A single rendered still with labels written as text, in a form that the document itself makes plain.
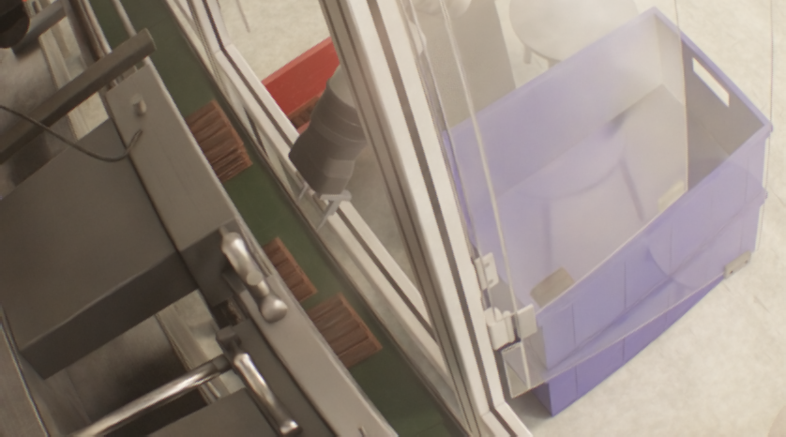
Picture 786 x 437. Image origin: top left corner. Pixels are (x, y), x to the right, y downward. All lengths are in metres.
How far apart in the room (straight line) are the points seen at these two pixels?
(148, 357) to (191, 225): 0.31
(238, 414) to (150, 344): 0.37
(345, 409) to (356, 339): 0.51
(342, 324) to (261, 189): 0.26
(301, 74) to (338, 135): 1.25
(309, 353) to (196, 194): 0.21
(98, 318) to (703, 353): 1.35
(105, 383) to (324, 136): 0.43
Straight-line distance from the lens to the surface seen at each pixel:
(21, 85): 1.87
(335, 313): 1.54
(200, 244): 1.15
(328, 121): 1.43
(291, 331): 1.07
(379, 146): 1.13
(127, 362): 1.42
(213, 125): 1.71
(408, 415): 1.47
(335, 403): 1.02
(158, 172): 1.21
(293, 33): 2.90
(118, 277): 1.18
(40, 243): 1.26
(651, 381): 2.19
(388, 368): 1.50
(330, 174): 1.46
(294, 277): 1.58
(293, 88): 2.69
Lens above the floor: 1.95
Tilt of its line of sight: 50 degrees down
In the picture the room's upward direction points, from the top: 19 degrees counter-clockwise
